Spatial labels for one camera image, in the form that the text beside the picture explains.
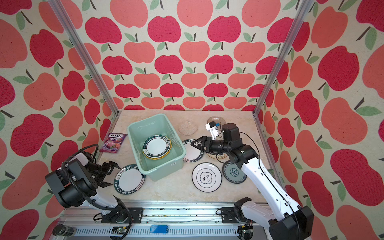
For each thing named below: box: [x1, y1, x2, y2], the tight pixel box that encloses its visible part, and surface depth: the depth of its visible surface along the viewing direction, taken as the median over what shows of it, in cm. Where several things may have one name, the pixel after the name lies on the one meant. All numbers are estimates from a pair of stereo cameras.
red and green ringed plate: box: [142, 135, 171, 159], surface depth 100 cm
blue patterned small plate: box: [222, 160, 247, 184], surface depth 90 cm
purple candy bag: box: [99, 132, 128, 154], surface depth 102 cm
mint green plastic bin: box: [126, 113, 187, 182], surface depth 95 cm
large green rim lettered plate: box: [114, 164, 146, 195], surface depth 87 cm
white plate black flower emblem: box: [191, 162, 223, 193], surface depth 88 cm
